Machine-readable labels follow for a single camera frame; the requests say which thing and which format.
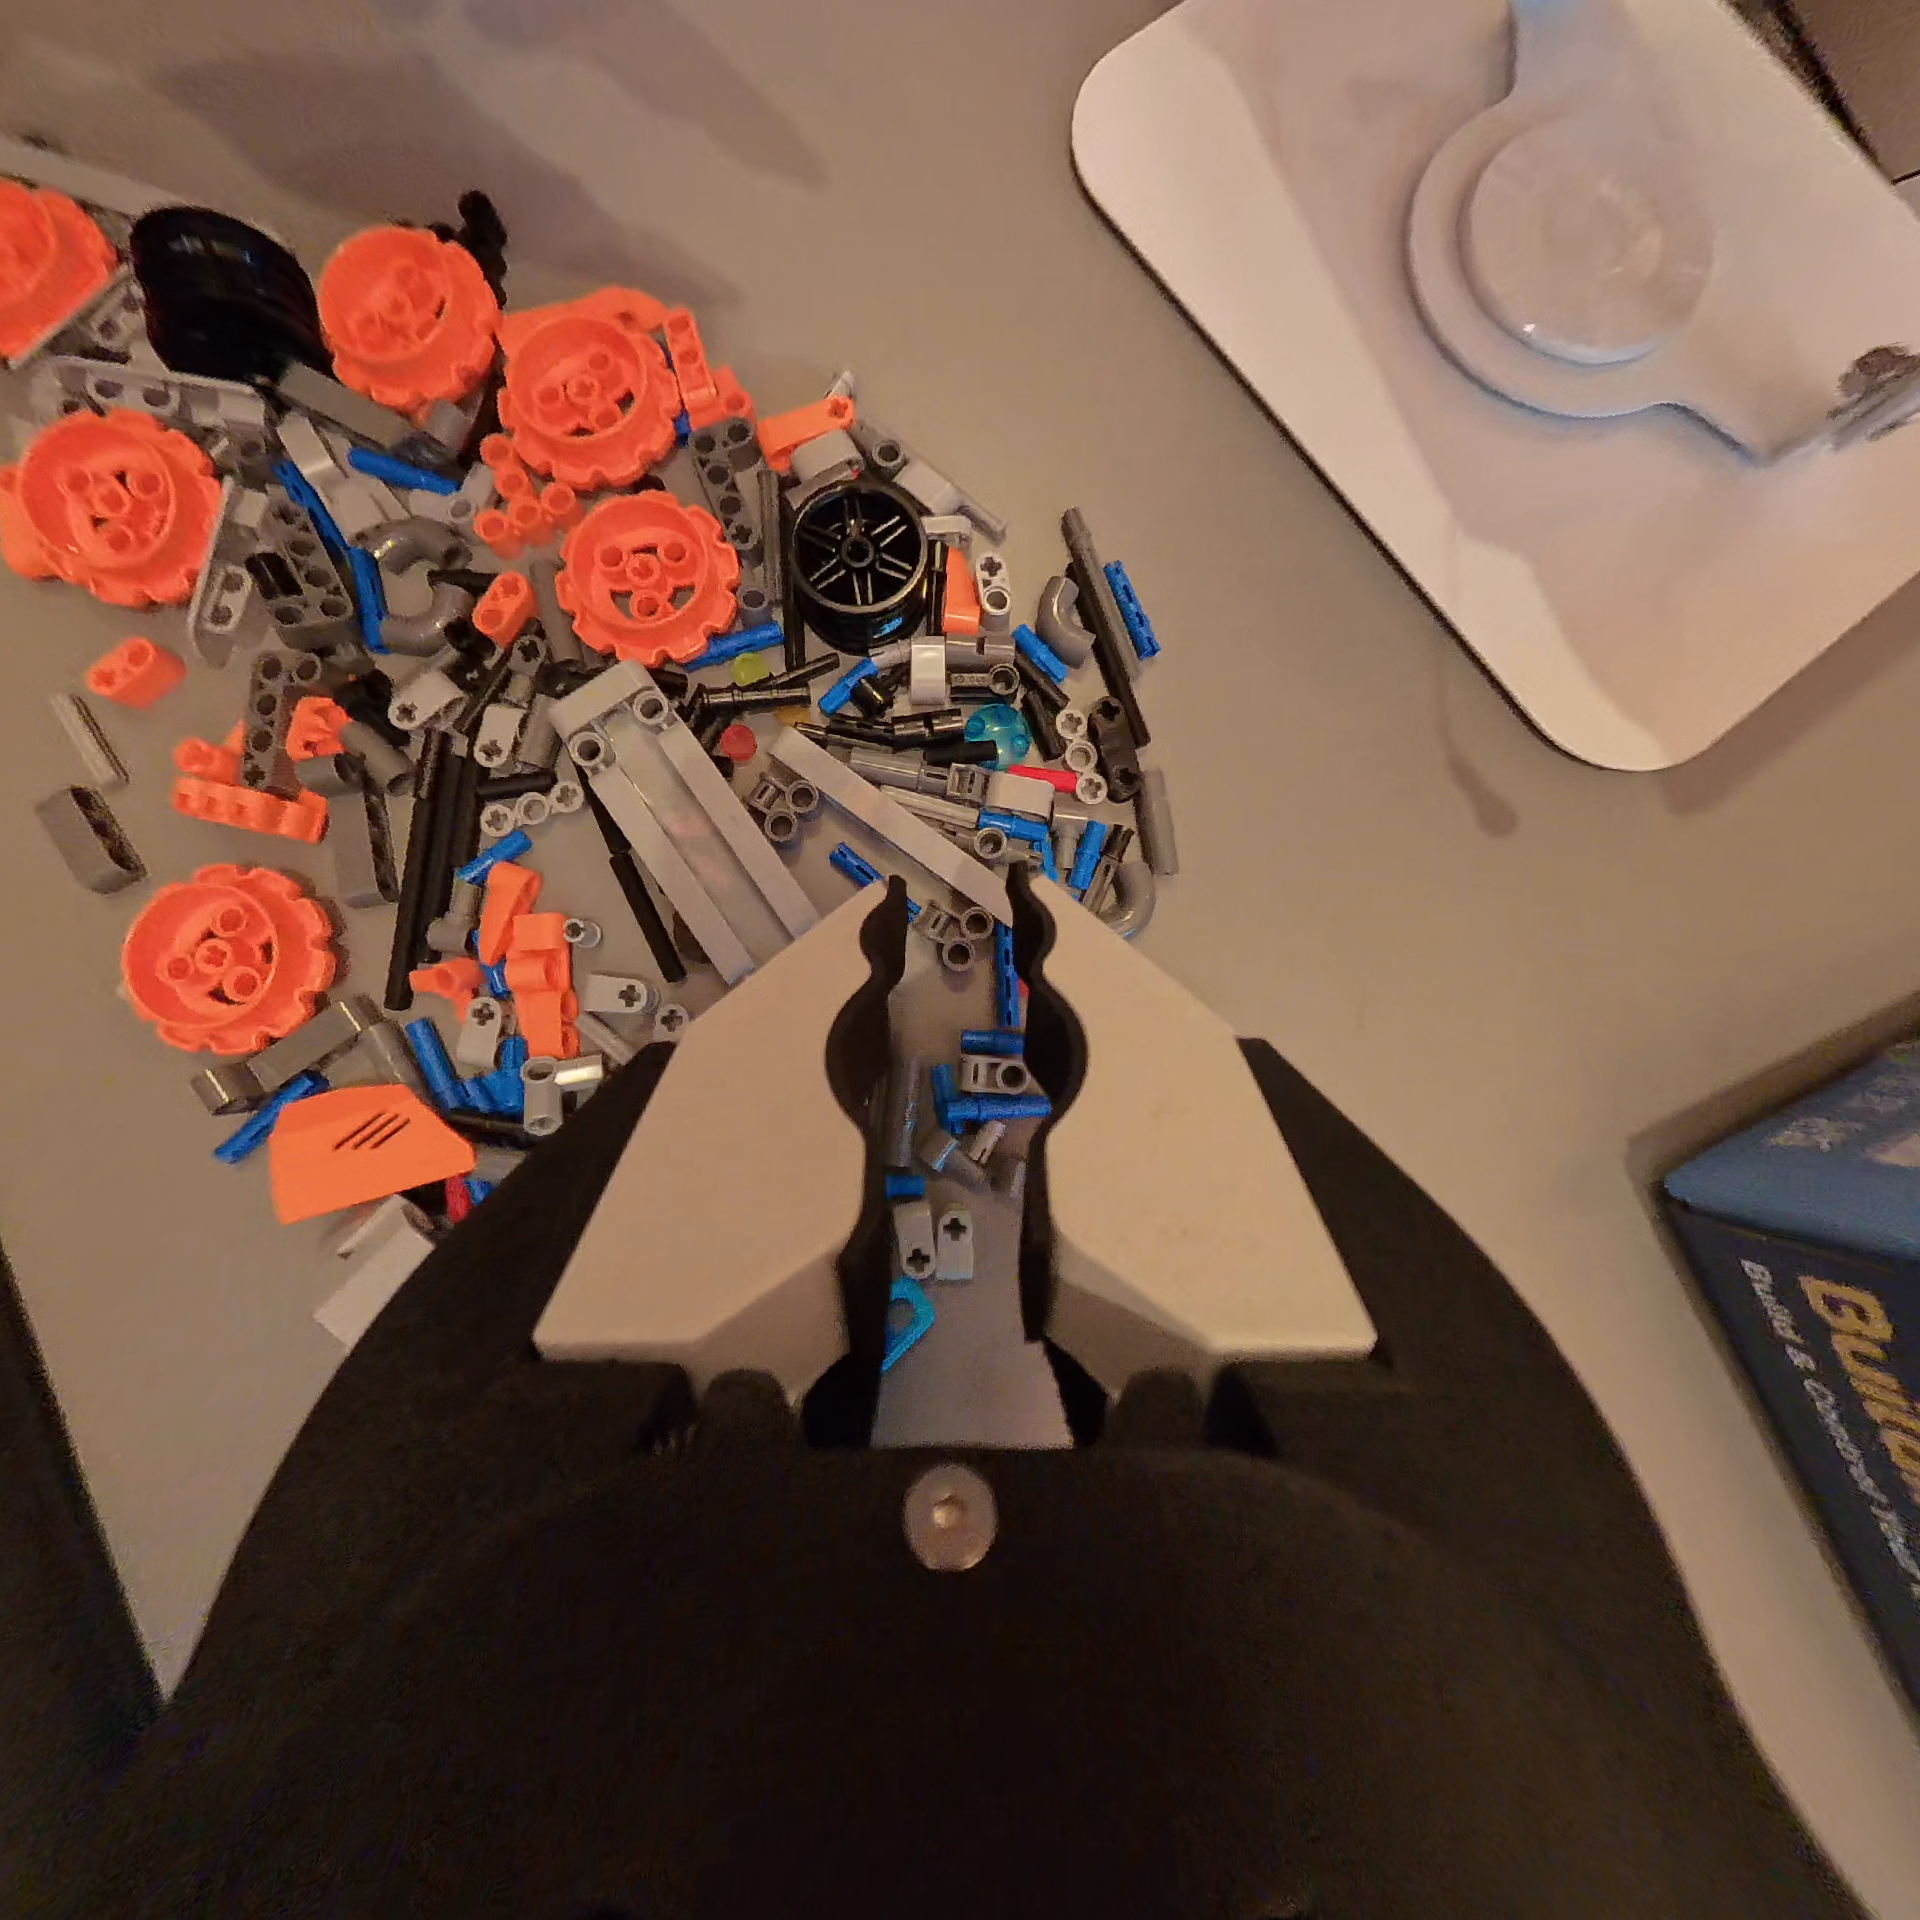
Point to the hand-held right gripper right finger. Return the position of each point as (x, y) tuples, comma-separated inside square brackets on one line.
[(1214, 1202)]

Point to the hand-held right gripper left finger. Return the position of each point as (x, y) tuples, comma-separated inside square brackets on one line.
[(691, 1202)]

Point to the grey double beam frame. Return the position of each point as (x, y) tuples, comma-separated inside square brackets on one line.
[(720, 811)]

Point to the pile of plastic building pieces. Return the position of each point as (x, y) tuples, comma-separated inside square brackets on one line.
[(450, 704)]

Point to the grey curved panel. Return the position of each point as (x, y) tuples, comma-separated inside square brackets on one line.
[(368, 1283)]

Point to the orange curved panel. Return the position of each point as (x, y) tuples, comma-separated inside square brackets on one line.
[(329, 1184)]

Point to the orange gear wheel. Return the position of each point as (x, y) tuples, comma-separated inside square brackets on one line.
[(148, 991), (524, 451), (353, 360), (593, 629), (44, 556), (76, 284)]

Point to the dark blue cardboard box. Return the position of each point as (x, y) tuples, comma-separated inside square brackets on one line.
[(1800, 1426)]

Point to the black spoked wheel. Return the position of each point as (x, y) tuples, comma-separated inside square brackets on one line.
[(856, 552)]

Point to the grey rectangular block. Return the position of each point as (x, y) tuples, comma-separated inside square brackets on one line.
[(59, 819)]

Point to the white book stand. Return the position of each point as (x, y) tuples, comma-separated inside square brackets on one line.
[(1276, 300)]

